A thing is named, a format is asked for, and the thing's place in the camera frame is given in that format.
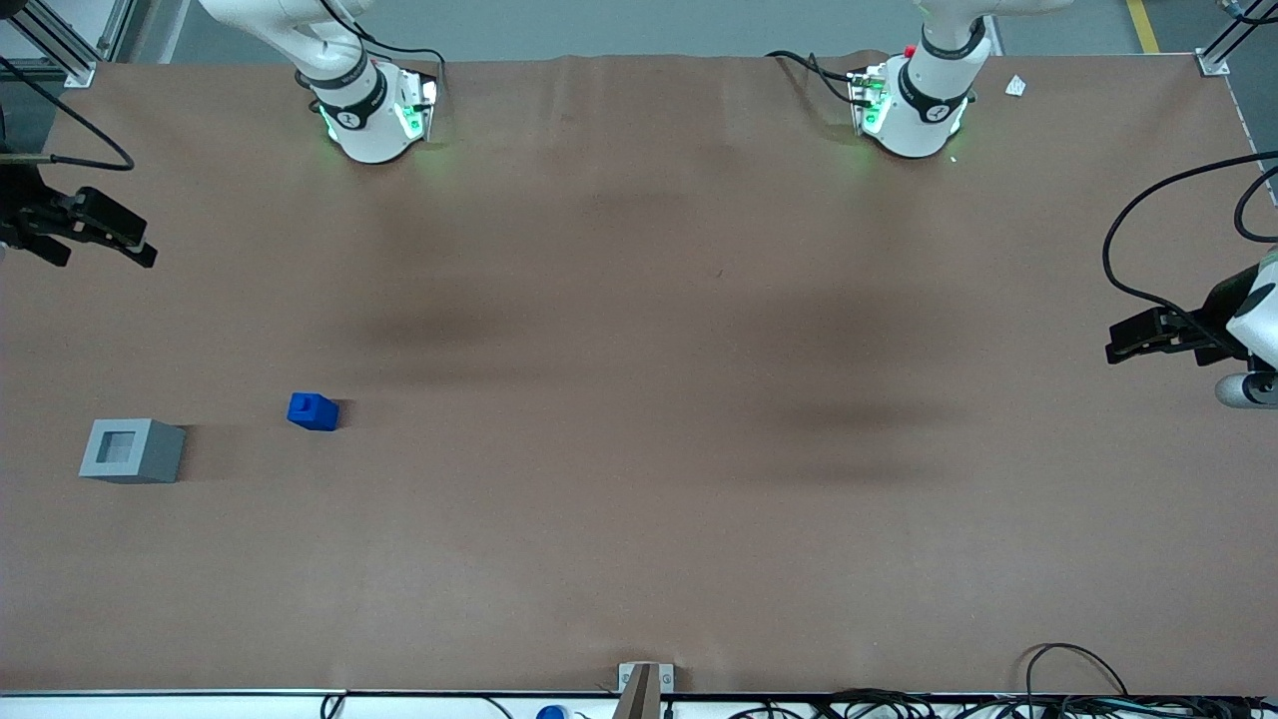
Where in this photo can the blue round cap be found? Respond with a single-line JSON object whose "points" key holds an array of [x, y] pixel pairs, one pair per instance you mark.
{"points": [[551, 713]]}

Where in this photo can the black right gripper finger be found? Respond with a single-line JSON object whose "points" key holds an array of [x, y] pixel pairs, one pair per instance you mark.
{"points": [[45, 247], [110, 225]]}

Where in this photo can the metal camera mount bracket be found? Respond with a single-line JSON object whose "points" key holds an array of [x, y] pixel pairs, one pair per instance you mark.
{"points": [[641, 689]]}

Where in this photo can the yellow floor tape strip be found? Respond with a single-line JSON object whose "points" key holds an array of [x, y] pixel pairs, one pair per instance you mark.
{"points": [[1143, 25]]}

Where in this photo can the brown paper table cover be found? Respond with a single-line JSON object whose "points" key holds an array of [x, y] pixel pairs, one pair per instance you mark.
{"points": [[639, 419]]}

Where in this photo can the aluminium frame post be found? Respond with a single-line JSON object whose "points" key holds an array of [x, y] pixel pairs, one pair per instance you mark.
{"points": [[1233, 35], [60, 50]]}

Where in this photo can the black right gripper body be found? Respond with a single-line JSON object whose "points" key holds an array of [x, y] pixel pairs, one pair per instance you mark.
{"points": [[20, 213]]}

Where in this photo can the white paper scrap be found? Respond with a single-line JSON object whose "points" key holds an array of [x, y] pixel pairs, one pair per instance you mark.
{"points": [[1016, 86]]}

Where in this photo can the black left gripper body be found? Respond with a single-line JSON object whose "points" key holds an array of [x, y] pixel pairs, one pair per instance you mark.
{"points": [[1210, 322]]}

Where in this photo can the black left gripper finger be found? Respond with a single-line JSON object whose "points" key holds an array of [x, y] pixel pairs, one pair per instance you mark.
{"points": [[1148, 351], [1143, 324]]}

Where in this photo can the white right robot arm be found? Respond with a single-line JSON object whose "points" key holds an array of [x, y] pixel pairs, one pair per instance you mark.
{"points": [[371, 125]]}

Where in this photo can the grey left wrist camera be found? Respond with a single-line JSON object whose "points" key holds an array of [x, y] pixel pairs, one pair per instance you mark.
{"points": [[1243, 390]]}

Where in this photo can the gray square socket base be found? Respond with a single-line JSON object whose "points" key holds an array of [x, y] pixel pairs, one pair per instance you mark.
{"points": [[150, 454]]}

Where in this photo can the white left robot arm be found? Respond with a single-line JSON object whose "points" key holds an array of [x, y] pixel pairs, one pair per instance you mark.
{"points": [[924, 115]]}

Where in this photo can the blue plastic insert part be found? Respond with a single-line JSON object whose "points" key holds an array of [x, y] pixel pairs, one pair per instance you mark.
{"points": [[313, 411]]}

